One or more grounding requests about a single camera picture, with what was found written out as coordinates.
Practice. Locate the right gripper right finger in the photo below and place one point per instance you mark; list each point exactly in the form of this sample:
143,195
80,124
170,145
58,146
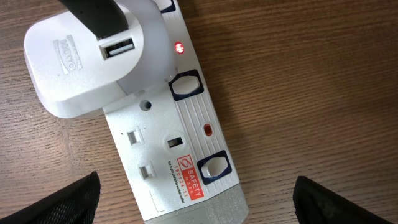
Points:
315,204

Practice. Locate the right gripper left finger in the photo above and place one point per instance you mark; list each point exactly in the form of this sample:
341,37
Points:
73,204

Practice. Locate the white charger plug adapter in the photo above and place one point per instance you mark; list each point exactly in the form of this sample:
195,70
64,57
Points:
83,60

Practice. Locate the white power strip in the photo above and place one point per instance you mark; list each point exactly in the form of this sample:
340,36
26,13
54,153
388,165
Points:
172,146

